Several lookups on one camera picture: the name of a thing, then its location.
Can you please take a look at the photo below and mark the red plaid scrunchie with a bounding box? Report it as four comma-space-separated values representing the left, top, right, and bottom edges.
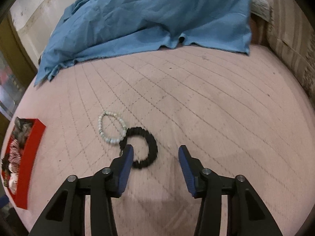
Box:
8, 139, 21, 165

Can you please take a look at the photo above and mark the grey sheer scrunchie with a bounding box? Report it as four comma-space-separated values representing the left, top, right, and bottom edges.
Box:
12, 117, 34, 144

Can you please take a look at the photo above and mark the white cherry print scrunchie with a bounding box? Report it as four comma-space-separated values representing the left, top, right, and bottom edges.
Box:
8, 163, 19, 195

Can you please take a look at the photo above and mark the black spiral hair tie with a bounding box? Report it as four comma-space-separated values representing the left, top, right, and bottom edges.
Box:
119, 126, 159, 170

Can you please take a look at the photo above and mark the white pearl bracelet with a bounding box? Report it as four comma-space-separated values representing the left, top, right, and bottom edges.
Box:
98, 111, 128, 146

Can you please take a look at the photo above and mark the red cardboard tray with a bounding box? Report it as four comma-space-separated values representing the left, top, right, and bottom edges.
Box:
1, 119, 46, 209

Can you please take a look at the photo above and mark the pink quilted bed cover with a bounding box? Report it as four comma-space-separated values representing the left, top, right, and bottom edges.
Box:
15, 45, 314, 235

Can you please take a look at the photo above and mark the striped floral pillow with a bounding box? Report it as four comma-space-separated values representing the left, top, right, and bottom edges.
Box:
267, 0, 314, 99

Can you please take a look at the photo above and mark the blue cloth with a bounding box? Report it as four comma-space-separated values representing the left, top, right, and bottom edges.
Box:
34, 0, 251, 85

